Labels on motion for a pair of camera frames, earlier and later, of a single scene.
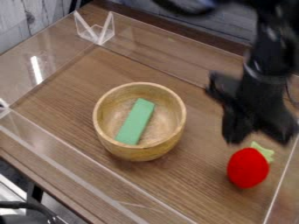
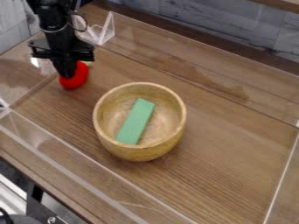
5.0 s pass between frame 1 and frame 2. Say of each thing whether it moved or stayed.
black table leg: stayed
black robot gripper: moved
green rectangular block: stayed
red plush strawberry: moved
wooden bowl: stayed
